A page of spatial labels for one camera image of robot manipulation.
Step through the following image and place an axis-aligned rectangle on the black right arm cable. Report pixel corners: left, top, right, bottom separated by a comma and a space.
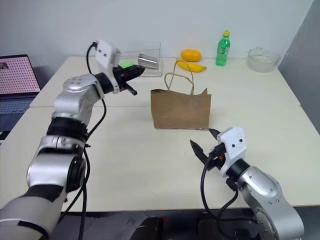
199, 149, 258, 240

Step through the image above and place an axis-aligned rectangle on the yellow mango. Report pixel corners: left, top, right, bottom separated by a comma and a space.
180, 49, 202, 63

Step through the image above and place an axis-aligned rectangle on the yellow banana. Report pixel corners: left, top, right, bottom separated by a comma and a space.
176, 58, 208, 74

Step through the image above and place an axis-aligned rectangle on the laptop with pink screen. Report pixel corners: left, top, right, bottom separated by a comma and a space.
0, 54, 41, 141

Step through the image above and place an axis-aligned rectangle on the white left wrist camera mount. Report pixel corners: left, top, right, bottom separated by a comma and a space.
94, 39, 122, 95

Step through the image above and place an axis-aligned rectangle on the green plastic bottle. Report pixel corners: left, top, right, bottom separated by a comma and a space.
215, 30, 232, 67

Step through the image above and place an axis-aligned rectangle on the clear plastic box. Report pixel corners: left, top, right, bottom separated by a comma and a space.
119, 40, 164, 79

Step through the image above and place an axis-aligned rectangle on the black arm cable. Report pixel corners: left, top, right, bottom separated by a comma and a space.
199, 149, 258, 240
63, 40, 108, 240

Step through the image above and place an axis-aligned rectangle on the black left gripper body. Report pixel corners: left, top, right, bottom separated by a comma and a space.
113, 64, 135, 92

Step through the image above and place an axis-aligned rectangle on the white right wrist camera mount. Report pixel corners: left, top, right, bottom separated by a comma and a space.
216, 126, 249, 179

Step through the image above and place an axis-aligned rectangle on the brown paper bag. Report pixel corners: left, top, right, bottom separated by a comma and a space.
150, 59, 212, 131

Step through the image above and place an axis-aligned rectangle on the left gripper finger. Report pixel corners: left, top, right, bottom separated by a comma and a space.
130, 65, 146, 79
123, 83, 138, 96

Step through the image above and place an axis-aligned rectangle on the silver metal can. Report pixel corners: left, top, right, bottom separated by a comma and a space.
137, 52, 161, 71

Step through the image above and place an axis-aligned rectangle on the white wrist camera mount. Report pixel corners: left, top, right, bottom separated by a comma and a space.
94, 39, 122, 95
216, 126, 249, 179

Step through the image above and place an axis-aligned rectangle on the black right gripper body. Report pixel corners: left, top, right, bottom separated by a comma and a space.
204, 142, 227, 171

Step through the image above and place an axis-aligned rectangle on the clear glass bowl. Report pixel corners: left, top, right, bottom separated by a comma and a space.
247, 45, 282, 74

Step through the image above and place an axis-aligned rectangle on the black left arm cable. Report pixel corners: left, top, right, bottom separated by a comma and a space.
63, 40, 108, 240

